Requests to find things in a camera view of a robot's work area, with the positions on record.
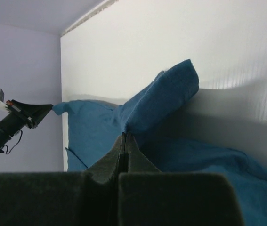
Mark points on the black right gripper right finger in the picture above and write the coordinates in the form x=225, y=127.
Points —
x=149, y=197

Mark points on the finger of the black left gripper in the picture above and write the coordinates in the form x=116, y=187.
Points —
x=40, y=113

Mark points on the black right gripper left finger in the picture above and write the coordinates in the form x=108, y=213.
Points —
x=82, y=198

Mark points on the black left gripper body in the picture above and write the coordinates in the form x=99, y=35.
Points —
x=20, y=115

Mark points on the teal blue t-shirt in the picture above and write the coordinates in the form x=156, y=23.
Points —
x=94, y=125

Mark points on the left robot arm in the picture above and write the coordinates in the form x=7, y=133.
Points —
x=3, y=144

